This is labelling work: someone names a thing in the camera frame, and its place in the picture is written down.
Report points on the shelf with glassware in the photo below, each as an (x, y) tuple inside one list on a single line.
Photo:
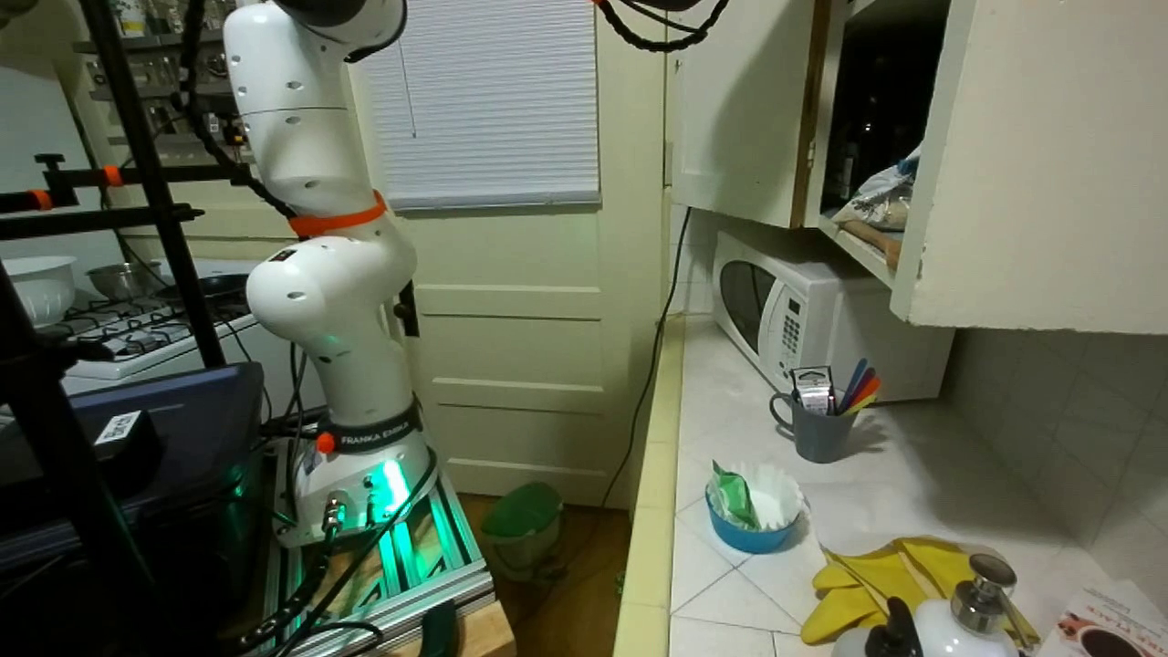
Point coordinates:
[(168, 87)]

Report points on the green trash bin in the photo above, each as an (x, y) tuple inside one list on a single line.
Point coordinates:
[(525, 512)]

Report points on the white bowl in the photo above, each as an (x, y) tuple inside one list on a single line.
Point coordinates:
[(39, 287)]

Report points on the green packet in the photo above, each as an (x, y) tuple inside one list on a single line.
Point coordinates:
[(731, 497)]

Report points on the cream cabinet door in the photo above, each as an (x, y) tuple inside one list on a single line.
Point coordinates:
[(1045, 159)]

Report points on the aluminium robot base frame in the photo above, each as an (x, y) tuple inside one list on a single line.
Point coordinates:
[(450, 587)]

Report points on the grey mug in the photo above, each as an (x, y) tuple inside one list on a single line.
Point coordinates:
[(821, 437)]

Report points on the red pen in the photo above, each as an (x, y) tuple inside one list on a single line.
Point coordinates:
[(868, 395)]

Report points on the black metal stand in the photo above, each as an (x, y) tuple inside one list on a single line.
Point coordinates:
[(146, 159)]

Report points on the white microwave oven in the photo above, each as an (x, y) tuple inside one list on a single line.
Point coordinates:
[(806, 317)]

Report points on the blue bowl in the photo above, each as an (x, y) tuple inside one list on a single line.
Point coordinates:
[(742, 540)]

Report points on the black tripod leg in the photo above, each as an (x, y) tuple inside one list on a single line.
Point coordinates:
[(61, 460)]

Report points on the white printed bag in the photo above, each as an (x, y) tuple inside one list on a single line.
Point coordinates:
[(887, 195)]

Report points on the yellow banana bunch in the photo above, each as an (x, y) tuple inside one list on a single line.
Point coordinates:
[(950, 638)]

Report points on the black box with white label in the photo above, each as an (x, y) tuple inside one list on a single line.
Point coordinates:
[(121, 457)]

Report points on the cream wall cabinet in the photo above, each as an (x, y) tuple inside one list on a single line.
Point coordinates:
[(735, 113)]

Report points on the white window blind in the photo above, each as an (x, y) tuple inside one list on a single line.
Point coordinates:
[(486, 113)]

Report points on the printed magazine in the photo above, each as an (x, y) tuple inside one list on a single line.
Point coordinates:
[(1116, 622)]

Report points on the stove top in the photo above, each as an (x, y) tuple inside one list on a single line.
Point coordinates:
[(132, 330)]

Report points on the blue pen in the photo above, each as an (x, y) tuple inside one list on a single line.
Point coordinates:
[(854, 378)]

